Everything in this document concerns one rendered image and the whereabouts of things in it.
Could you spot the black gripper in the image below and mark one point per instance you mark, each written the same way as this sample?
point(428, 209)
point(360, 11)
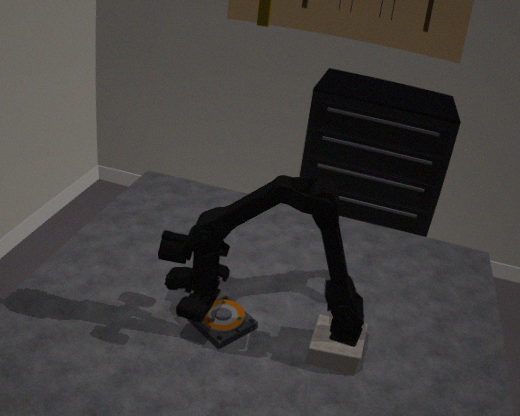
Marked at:
point(205, 286)

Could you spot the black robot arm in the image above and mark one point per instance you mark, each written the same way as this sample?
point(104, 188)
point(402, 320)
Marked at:
point(206, 241)

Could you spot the orange round plate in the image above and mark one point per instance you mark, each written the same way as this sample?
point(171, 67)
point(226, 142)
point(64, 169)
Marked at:
point(222, 325)

